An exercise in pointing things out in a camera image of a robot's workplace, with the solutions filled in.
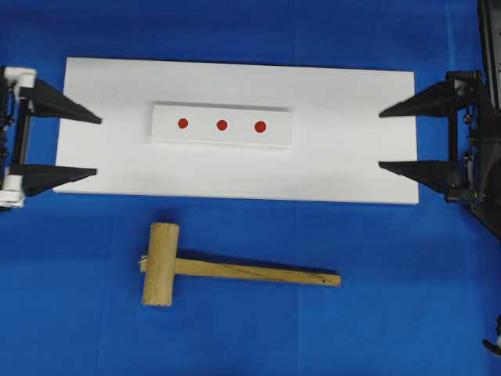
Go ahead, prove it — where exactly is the small white raised block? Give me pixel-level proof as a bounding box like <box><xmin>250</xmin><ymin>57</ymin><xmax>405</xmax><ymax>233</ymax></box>
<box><xmin>151</xmin><ymin>104</ymin><xmax>293</xmax><ymax>149</ymax></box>

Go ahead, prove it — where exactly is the red dot mark three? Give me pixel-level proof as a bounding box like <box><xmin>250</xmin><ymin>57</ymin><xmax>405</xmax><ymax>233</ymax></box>
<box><xmin>178</xmin><ymin>118</ymin><xmax>189</xmax><ymax>129</ymax></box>

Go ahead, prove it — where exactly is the blue table cloth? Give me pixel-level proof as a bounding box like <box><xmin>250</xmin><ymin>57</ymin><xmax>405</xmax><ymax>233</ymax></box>
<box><xmin>1</xmin><ymin>1</ymin><xmax>500</xmax><ymax>375</ymax></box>

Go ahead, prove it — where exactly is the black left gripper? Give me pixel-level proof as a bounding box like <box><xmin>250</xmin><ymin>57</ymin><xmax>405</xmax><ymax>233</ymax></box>
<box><xmin>378</xmin><ymin>71</ymin><xmax>500</xmax><ymax>206</ymax></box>

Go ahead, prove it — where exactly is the red dot mark two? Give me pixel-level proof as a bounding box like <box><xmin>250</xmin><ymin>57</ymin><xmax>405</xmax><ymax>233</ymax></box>
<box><xmin>216</xmin><ymin>119</ymin><xmax>228</xmax><ymax>131</ymax></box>

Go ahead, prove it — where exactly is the large white foam board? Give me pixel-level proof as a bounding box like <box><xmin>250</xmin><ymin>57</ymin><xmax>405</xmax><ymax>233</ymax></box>
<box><xmin>56</xmin><ymin>58</ymin><xmax>419</xmax><ymax>204</ymax></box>

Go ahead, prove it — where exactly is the black white clip object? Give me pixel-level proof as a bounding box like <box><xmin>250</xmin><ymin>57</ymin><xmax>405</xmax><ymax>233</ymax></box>
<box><xmin>482</xmin><ymin>315</ymin><xmax>501</xmax><ymax>357</ymax></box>

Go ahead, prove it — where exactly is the red dot mark one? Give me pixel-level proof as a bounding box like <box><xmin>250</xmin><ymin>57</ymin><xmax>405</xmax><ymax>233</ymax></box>
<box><xmin>254</xmin><ymin>121</ymin><xmax>267</xmax><ymax>133</ymax></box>

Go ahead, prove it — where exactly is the wooden mallet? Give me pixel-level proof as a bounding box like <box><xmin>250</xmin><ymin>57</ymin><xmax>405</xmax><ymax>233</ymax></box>
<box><xmin>139</xmin><ymin>222</ymin><xmax>341</xmax><ymax>306</ymax></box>

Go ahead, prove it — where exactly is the black frame rail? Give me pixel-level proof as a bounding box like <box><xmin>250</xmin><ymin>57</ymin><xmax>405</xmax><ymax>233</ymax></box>
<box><xmin>478</xmin><ymin>0</ymin><xmax>501</xmax><ymax>110</ymax></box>

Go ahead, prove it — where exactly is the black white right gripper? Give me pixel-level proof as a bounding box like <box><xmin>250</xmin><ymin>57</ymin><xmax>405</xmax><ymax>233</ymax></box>
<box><xmin>1</xmin><ymin>66</ymin><xmax>102</xmax><ymax>212</ymax></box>

